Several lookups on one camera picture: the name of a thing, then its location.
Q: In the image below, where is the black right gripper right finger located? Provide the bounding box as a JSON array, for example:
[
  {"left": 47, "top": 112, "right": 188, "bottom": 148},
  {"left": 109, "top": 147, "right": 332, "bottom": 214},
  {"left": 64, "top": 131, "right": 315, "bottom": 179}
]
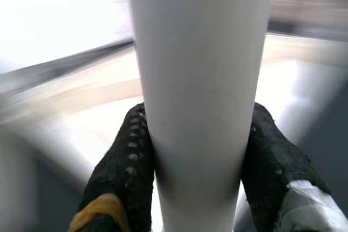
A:
[{"left": 239, "top": 102, "right": 332, "bottom": 232}]

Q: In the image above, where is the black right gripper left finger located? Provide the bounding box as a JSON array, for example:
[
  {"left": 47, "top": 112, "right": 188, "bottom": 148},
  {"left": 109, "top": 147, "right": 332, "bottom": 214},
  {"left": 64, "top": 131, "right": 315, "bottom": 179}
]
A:
[{"left": 78, "top": 103, "right": 156, "bottom": 232}]

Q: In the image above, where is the white plastic table leg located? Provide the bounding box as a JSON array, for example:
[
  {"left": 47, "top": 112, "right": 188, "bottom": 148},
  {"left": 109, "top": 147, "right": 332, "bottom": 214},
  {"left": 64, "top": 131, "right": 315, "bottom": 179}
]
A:
[{"left": 123, "top": 0, "right": 278, "bottom": 232}]

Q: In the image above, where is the yellow rubber band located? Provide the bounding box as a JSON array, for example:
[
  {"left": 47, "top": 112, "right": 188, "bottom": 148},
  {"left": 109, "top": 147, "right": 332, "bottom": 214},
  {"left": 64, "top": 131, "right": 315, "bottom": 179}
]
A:
[{"left": 69, "top": 193, "right": 131, "bottom": 232}]

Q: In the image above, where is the white plastic table top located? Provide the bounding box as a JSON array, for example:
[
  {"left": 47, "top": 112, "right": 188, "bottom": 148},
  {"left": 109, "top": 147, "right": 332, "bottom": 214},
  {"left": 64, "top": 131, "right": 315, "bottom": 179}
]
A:
[{"left": 0, "top": 33, "right": 348, "bottom": 189}]

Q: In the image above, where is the black tablecloth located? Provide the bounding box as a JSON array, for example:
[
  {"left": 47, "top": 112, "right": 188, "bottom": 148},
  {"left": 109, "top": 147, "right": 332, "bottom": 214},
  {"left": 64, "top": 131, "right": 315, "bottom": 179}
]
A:
[{"left": 0, "top": 22, "right": 348, "bottom": 232}]

